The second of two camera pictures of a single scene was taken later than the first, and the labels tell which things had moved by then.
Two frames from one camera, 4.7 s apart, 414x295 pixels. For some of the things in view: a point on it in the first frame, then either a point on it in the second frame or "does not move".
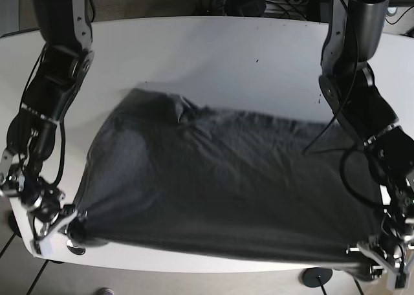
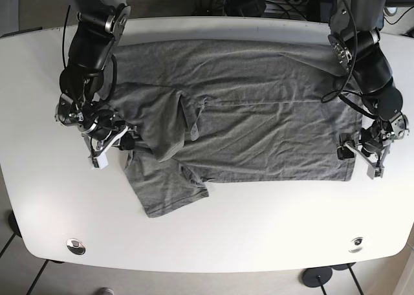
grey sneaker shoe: x=105 y=291 does not move
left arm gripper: x=44 y=222 → x=98 y=149
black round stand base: x=316 y=277 does not move
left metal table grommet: x=74 y=249 does not move
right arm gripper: x=396 y=255 → x=374 y=160
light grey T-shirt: x=160 y=169 → x=219 y=111
